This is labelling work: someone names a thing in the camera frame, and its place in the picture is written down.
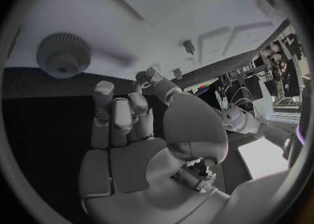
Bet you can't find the white task board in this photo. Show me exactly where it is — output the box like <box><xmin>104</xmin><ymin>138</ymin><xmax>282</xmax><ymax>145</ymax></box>
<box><xmin>4</xmin><ymin>0</ymin><xmax>294</xmax><ymax>83</ymax></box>

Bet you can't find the white cable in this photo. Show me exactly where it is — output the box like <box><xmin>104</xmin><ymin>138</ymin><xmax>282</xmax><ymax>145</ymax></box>
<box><xmin>229</xmin><ymin>86</ymin><xmax>259</xmax><ymax>119</ymax></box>

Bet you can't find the large grey gear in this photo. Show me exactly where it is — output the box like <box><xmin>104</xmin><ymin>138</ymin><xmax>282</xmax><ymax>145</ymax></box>
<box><xmin>36</xmin><ymin>32</ymin><xmax>93</xmax><ymax>80</ymax></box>

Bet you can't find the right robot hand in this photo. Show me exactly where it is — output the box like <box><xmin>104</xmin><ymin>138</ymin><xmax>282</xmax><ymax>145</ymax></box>
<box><xmin>77</xmin><ymin>67</ymin><xmax>232</xmax><ymax>224</ymax></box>

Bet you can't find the small dark gear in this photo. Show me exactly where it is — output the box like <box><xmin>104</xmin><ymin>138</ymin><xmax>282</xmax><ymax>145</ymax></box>
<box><xmin>134</xmin><ymin>71</ymin><xmax>149</xmax><ymax>84</ymax></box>

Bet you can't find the workshop equipment rack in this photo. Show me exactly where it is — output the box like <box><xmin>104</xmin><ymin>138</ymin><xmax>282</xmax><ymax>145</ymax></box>
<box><xmin>257</xmin><ymin>30</ymin><xmax>305</xmax><ymax>109</ymax></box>

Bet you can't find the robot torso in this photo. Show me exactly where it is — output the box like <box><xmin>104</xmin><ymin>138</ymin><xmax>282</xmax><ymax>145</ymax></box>
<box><xmin>281</xmin><ymin>82</ymin><xmax>312</xmax><ymax>170</ymax></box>

